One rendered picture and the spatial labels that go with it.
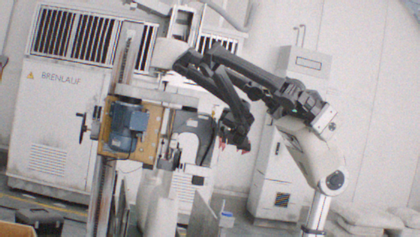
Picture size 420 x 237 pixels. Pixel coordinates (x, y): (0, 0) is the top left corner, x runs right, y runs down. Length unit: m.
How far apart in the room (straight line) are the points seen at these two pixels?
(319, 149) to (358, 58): 5.40
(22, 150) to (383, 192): 4.95
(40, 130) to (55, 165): 0.38
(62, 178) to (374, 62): 4.40
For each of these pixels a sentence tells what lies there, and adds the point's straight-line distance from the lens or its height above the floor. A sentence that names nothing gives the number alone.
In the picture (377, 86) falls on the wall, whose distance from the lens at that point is 7.94.
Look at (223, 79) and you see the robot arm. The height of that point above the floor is 1.53.
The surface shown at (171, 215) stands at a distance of 3.44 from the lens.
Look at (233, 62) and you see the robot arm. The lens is 2.33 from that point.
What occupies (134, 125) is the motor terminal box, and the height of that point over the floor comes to 1.24.
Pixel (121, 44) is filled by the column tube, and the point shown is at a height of 1.62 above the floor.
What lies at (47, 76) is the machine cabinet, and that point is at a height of 1.29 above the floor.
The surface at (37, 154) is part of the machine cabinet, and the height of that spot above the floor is 0.48.
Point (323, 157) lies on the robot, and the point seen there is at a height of 1.30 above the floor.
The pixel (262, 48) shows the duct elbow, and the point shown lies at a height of 2.01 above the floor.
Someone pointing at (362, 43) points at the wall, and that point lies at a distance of 7.84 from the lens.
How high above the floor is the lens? 1.49
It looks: 3 degrees down
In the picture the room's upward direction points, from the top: 12 degrees clockwise
